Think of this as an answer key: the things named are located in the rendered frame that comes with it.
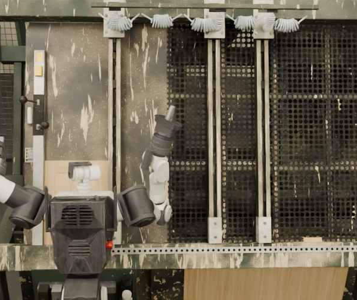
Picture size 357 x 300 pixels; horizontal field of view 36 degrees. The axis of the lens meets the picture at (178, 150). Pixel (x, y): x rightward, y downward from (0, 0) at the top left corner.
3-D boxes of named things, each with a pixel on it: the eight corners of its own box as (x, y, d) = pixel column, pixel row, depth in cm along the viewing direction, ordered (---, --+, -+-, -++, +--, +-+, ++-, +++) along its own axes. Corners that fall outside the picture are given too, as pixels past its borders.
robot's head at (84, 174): (100, 186, 224) (100, 165, 223) (77, 188, 219) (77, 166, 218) (93, 184, 230) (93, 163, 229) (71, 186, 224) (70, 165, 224)
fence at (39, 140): (33, 244, 268) (31, 245, 264) (36, 52, 273) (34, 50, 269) (44, 244, 268) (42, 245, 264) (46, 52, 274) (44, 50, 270)
